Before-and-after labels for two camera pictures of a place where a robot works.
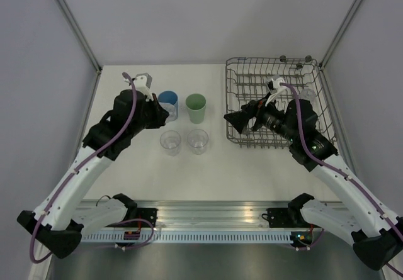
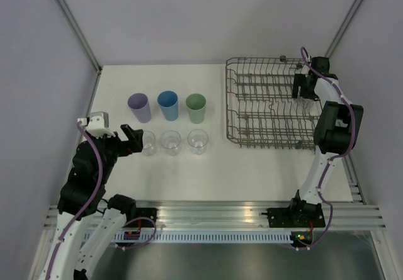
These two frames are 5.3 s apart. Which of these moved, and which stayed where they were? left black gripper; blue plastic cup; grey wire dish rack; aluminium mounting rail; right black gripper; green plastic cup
Moved: left black gripper; right black gripper
Stayed: grey wire dish rack; blue plastic cup; green plastic cup; aluminium mounting rail
